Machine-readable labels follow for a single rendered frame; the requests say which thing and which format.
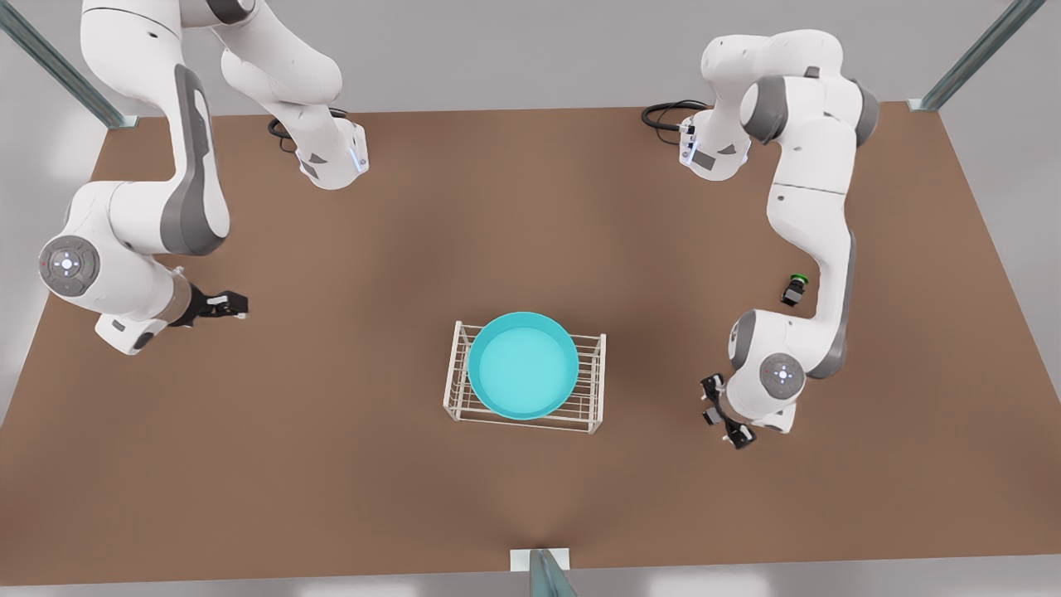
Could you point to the cyan round plate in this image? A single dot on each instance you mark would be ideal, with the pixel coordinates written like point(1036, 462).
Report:
point(523, 366)

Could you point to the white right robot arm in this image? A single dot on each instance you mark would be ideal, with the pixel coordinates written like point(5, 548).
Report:
point(133, 215)

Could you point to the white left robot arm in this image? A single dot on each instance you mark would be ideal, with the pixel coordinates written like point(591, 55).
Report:
point(816, 215)

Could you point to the green button switch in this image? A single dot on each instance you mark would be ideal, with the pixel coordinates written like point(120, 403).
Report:
point(794, 290)

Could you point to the silver frame post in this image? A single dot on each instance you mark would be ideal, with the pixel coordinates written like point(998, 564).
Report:
point(974, 54)
point(58, 62)
point(547, 574)

